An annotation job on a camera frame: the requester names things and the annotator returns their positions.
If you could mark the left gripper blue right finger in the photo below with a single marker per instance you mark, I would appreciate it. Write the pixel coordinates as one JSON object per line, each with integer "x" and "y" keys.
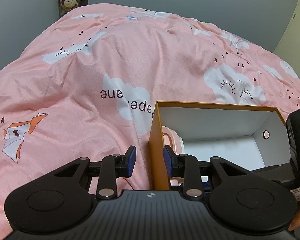
{"x": 169, "y": 160}

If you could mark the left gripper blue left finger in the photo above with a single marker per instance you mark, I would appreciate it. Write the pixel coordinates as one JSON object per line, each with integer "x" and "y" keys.
{"x": 129, "y": 161}

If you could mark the pale pink plastic item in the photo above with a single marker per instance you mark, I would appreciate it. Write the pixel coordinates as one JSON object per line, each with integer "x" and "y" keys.
{"x": 176, "y": 143}

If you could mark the orange cardboard box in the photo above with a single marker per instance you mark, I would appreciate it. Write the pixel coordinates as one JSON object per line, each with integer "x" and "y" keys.
{"x": 250, "y": 136}

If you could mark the pink cloud-print duvet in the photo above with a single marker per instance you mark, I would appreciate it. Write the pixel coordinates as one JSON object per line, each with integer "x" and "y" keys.
{"x": 88, "y": 84}

